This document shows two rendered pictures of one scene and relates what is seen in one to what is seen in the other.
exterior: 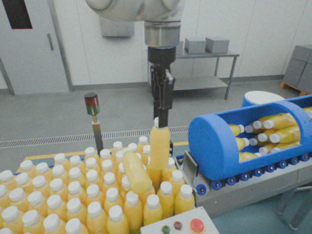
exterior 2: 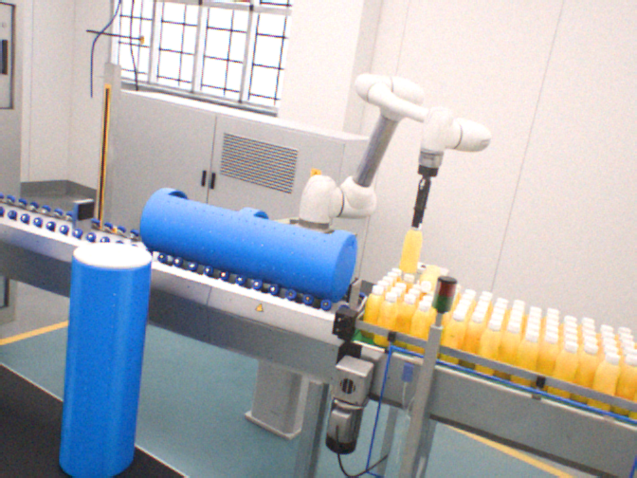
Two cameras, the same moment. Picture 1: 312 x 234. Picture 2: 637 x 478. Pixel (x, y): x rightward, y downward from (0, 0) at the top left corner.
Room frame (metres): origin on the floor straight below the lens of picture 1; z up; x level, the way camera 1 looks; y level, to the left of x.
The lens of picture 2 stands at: (2.52, 1.10, 1.79)
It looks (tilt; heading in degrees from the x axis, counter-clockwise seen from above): 15 degrees down; 218
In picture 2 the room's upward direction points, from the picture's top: 9 degrees clockwise
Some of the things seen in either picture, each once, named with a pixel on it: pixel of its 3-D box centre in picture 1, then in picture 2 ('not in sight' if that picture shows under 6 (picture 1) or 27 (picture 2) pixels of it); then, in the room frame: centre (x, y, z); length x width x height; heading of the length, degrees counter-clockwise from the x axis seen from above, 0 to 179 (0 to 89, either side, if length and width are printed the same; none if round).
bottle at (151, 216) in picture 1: (152, 218); not in sight; (0.38, 0.00, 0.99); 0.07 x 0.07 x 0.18
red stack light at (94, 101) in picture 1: (91, 100); (445, 287); (0.83, 0.30, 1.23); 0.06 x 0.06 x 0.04
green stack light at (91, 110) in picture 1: (93, 107); (443, 301); (0.83, 0.30, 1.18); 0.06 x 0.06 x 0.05
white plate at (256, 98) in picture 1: (264, 98); (113, 255); (1.26, -0.84, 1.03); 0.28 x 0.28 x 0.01
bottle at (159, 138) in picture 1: (159, 145); (411, 248); (0.50, -0.03, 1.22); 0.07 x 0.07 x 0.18
